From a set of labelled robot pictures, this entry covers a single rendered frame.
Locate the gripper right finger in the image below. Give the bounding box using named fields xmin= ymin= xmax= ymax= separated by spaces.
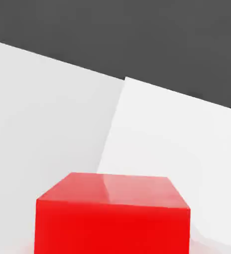
xmin=189 ymin=224 xmax=231 ymax=254

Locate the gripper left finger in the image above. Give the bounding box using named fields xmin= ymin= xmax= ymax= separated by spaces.
xmin=12 ymin=237 xmax=36 ymax=254

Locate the small red cube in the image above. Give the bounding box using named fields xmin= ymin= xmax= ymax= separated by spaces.
xmin=33 ymin=172 xmax=191 ymax=254

